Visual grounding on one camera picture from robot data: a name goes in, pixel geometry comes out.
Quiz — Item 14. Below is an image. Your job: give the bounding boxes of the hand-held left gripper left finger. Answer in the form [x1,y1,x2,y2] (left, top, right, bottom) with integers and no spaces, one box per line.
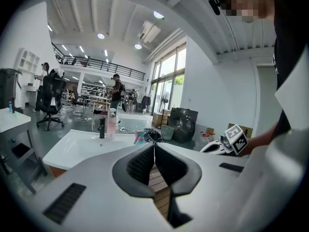
[21,143,174,232]

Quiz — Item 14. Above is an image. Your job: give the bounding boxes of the white sink basin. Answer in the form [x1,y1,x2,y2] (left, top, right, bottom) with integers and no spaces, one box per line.
[42,129,155,171]

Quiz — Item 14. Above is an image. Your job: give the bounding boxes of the black standing fan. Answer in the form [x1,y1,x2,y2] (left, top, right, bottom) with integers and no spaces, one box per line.
[160,97,169,128]

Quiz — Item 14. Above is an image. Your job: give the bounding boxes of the black balcony railing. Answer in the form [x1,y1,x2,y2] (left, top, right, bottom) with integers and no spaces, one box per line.
[51,42,146,82]

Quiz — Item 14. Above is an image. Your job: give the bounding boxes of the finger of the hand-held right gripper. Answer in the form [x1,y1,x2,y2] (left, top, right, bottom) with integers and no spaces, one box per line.
[200,140,223,154]

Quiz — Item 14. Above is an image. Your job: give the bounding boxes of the white ceiling air conditioner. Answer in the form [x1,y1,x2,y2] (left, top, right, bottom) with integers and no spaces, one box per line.
[137,20,162,43]

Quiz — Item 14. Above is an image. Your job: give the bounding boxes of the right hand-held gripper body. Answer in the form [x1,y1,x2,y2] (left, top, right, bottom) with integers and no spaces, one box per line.
[218,124,249,157]

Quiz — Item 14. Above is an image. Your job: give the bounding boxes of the person's right forearm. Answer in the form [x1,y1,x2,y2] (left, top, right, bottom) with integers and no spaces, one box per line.
[246,122,281,154]

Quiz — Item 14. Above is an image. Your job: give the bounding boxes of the black head-worn camera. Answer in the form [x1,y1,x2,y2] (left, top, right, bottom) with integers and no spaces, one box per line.
[209,0,222,16]

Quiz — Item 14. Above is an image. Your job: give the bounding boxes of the black washing machine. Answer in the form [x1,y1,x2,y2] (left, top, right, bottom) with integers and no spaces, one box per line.
[169,107,199,144]

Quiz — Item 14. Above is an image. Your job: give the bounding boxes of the white shelf unit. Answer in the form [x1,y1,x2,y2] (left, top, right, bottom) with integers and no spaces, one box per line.
[15,47,41,73]

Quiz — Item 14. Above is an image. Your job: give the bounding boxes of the pink soap dispenser bottle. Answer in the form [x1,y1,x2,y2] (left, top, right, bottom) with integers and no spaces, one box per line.
[107,108,117,140]

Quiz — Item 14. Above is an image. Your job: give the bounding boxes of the cardboard boxes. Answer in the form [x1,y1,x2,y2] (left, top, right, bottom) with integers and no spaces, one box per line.
[152,112,171,129]

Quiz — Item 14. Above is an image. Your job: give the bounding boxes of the person's head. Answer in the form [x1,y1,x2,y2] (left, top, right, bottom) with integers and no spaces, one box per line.
[218,0,275,24]

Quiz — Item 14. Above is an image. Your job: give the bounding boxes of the pale green laundry basket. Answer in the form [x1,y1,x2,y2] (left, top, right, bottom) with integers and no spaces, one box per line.
[160,125,175,141]

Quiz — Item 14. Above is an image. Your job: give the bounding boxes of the person's black clothing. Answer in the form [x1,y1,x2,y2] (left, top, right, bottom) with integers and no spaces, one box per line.
[272,0,309,135]

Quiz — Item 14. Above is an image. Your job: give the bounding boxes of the wooden vanity cabinet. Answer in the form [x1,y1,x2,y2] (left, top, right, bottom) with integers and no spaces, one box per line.
[48,165,69,178]

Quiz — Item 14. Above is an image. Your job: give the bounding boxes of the black office chair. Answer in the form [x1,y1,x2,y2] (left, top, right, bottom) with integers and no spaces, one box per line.
[36,69,67,131]

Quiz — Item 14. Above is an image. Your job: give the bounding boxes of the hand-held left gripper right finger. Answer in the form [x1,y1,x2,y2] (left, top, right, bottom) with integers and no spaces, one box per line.
[154,143,248,232]

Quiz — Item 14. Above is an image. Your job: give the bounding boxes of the wooden slat platform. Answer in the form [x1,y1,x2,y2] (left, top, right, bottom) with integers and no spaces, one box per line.
[147,164,171,221]

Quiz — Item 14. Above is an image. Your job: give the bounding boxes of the light wooden frame chair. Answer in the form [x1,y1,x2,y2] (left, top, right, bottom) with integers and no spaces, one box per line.
[91,100,112,131]

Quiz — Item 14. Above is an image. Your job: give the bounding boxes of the black faucet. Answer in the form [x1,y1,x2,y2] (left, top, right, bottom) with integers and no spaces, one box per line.
[98,117,107,139]

